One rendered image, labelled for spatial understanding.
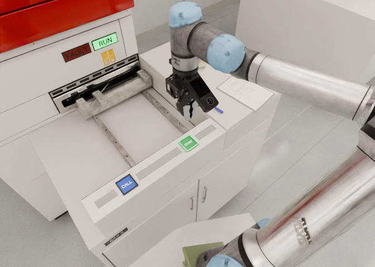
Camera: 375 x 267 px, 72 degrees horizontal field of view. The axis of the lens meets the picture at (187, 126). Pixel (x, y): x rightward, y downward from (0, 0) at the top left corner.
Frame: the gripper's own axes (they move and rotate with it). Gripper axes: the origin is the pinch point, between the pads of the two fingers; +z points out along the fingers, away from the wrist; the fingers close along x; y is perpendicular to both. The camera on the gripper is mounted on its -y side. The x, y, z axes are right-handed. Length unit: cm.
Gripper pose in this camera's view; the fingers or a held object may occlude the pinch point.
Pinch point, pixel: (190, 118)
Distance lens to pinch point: 83.5
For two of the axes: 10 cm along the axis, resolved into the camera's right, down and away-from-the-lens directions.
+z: 0.0, 6.4, 7.7
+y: -6.4, -5.9, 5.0
